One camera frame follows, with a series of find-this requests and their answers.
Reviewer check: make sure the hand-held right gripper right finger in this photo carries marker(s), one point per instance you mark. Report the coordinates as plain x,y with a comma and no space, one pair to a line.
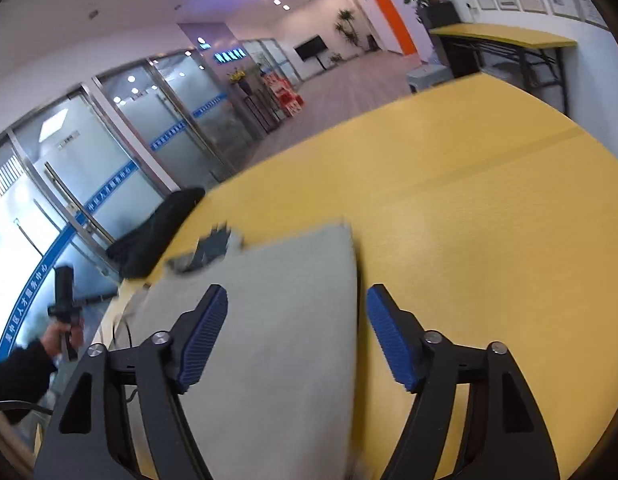
390,342

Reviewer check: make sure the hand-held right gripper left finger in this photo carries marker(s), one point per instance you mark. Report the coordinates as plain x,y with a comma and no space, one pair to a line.
205,341

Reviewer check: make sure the grey garment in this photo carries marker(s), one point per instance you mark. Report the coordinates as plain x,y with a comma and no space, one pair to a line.
289,320

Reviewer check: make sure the person's left forearm black sleeve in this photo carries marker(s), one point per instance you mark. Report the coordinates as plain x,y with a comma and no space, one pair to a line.
19,372

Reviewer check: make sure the person's left hand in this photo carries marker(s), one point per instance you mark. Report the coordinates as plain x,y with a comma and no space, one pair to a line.
56,336

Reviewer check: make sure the black cloth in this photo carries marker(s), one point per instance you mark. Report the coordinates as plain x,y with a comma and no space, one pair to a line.
151,240

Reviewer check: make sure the frosted glass door blue stripe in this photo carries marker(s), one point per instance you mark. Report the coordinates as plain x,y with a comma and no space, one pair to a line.
84,175

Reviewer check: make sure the black display stand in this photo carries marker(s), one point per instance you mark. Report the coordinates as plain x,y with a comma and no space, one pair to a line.
261,110

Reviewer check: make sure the stack of red boxes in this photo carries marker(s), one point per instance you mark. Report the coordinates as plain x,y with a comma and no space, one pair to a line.
286,95

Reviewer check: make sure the grey stool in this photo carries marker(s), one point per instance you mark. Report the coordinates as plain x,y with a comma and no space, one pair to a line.
428,79

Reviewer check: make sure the yellow flower bouquet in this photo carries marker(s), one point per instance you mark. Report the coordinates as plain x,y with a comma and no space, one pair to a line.
237,76

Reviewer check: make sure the black television on stand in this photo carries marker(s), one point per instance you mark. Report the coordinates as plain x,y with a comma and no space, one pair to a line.
310,47

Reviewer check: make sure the tall potted palm plant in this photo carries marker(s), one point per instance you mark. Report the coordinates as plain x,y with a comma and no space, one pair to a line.
348,25

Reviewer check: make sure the yellow folding table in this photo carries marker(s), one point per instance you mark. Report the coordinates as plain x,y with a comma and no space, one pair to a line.
504,36

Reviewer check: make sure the potted plant black planter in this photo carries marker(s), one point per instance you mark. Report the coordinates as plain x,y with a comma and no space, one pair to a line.
441,15

